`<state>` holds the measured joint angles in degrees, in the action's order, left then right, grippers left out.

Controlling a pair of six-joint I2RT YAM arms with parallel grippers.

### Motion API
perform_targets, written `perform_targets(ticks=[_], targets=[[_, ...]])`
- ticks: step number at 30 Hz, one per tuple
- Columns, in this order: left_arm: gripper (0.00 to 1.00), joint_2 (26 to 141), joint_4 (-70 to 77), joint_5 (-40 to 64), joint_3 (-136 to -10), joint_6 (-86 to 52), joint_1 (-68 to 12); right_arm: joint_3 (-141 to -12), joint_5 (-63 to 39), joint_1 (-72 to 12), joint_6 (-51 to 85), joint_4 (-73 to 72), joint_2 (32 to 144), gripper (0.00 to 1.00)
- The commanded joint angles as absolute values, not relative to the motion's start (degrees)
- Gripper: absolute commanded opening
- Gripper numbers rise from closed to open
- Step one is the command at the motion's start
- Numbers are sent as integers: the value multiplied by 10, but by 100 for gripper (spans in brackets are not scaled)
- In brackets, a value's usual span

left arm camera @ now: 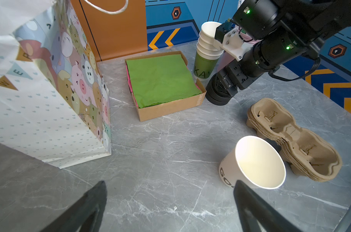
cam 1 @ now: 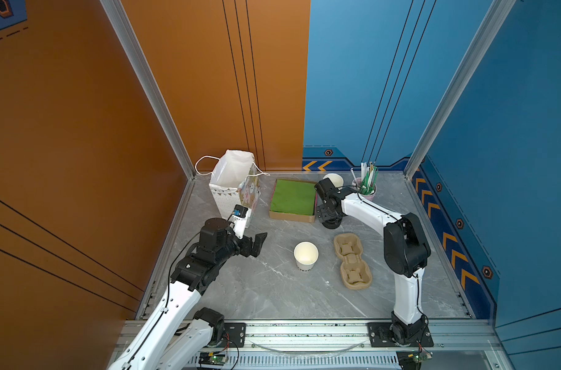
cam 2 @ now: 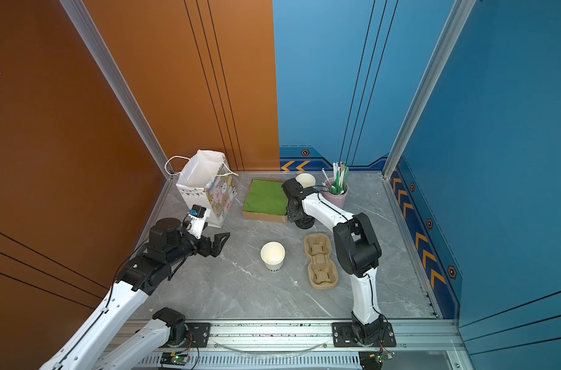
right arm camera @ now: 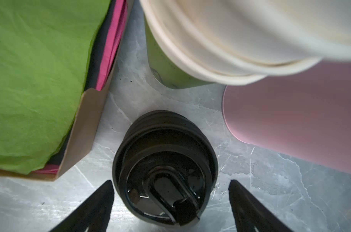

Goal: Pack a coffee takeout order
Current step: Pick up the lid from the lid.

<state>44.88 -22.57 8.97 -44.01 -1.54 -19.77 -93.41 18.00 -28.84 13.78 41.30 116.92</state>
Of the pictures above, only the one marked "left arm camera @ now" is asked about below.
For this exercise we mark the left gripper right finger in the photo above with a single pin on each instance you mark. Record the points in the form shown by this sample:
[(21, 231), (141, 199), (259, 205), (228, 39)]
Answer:
[(255, 213)]

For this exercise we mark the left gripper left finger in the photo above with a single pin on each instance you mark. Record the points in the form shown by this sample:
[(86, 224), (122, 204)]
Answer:
[(85, 215)]

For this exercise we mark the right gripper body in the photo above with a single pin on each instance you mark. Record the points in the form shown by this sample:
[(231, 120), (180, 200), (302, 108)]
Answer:
[(238, 75)]

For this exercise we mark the white paper coffee cup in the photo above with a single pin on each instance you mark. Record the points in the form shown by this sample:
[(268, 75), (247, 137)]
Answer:
[(255, 162)]

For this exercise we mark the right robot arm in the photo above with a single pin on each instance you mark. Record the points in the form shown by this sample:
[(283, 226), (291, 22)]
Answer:
[(263, 34)]

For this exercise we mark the pink straw holder cup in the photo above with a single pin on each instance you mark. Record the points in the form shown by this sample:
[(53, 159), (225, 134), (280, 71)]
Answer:
[(226, 58)]

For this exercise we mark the stack of paper cups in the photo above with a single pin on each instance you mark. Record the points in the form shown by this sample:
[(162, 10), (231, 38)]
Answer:
[(207, 55)]

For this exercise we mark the green paper napkin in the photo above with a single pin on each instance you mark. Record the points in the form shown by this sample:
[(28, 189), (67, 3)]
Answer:
[(160, 80)]

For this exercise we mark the stack of pulp cup carriers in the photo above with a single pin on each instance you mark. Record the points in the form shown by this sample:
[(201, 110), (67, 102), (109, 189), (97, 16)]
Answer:
[(307, 153)]

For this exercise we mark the cartoon animal paper gift bag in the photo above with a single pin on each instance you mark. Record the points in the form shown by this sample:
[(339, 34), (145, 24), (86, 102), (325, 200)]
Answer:
[(54, 102)]

